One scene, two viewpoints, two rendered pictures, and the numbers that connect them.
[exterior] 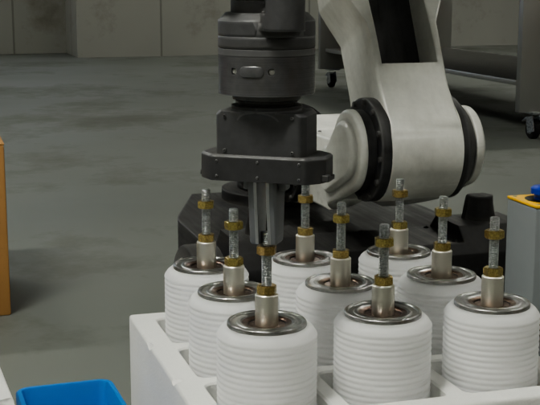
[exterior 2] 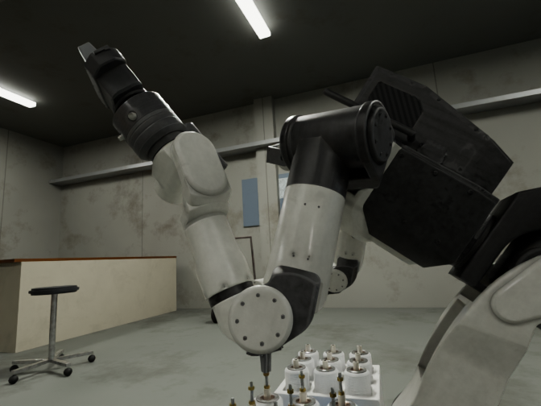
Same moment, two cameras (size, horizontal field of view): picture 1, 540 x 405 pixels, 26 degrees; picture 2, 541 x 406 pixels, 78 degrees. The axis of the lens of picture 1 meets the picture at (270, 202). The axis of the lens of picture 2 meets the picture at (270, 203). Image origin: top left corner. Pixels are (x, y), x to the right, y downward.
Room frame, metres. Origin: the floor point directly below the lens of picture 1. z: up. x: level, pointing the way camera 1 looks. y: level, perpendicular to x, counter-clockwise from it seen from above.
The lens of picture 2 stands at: (1.79, -0.88, 0.68)
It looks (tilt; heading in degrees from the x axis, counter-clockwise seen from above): 10 degrees up; 127
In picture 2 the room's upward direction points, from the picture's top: 3 degrees counter-clockwise
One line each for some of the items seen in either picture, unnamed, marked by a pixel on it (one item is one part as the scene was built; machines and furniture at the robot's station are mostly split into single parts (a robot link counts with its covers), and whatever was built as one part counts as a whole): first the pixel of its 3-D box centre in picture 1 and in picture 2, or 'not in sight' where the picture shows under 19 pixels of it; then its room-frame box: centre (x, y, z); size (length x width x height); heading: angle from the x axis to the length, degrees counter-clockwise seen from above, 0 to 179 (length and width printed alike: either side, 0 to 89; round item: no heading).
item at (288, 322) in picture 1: (266, 323); (267, 398); (1.07, 0.00, 0.25); 0.08 x 0.08 x 0.01
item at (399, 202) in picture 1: (399, 210); not in sight; (1.36, -0.15, 0.30); 0.01 x 0.01 x 0.08
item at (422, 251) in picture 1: (398, 252); not in sight; (1.36, -0.15, 0.25); 0.08 x 0.08 x 0.01
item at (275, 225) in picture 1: (279, 210); (262, 362); (1.06, -0.01, 0.36); 0.03 x 0.02 x 0.06; 162
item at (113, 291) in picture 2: not in sight; (92, 292); (-2.64, 1.15, 0.41); 2.41 x 0.79 x 0.82; 107
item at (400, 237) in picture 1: (398, 241); not in sight; (1.36, -0.15, 0.26); 0.02 x 0.02 x 0.03
